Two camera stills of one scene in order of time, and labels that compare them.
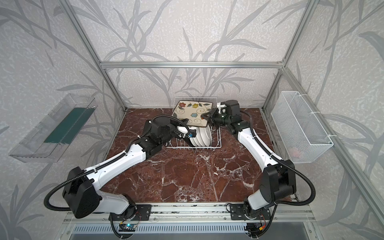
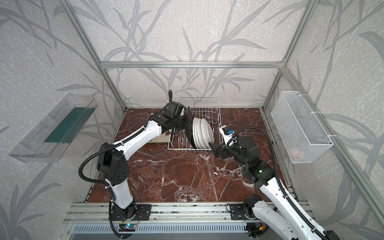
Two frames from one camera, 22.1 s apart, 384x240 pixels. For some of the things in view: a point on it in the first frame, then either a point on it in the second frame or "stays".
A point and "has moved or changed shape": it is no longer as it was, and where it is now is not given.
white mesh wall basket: [303, 138] stays
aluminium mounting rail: [199, 212] stays
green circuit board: [127, 227] stays
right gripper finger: [210, 114] to [215, 147]
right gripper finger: [212, 123] to [218, 153]
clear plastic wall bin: [45, 143] stays
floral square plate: [191, 110] has moved or changed shape
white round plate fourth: [206, 134] stays
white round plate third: [199, 137] stays
